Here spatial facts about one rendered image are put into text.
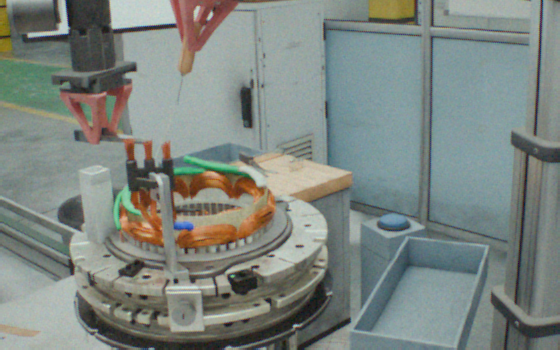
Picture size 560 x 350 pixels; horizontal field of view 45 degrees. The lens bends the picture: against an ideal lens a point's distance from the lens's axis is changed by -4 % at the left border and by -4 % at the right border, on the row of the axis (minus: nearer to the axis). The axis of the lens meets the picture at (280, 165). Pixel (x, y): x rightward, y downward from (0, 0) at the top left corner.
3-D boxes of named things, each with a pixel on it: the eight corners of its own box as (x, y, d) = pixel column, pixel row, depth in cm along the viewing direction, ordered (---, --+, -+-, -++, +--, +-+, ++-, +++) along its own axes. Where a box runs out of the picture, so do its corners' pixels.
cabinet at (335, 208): (202, 323, 127) (190, 188, 119) (277, 289, 139) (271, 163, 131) (274, 364, 113) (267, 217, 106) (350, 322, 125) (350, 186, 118)
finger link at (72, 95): (64, 146, 91) (55, 76, 89) (101, 132, 97) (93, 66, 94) (102, 152, 88) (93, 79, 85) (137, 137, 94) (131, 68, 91)
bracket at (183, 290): (173, 323, 75) (168, 280, 73) (206, 322, 75) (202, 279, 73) (170, 332, 73) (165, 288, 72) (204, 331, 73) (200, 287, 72)
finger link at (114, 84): (66, 145, 92) (57, 76, 89) (102, 131, 98) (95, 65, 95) (103, 151, 89) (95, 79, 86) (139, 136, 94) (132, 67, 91)
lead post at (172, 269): (174, 284, 73) (164, 179, 70) (163, 276, 75) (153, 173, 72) (189, 280, 74) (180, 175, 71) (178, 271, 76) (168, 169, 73)
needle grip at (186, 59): (174, 70, 81) (184, 21, 78) (182, 66, 83) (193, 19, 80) (185, 75, 81) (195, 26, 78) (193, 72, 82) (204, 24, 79)
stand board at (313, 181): (188, 188, 119) (187, 175, 119) (271, 163, 132) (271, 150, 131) (268, 217, 105) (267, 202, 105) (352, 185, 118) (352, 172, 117)
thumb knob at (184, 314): (173, 322, 72) (171, 301, 71) (197, 321, 72) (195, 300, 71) (172, 327, 71) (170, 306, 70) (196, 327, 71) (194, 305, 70)
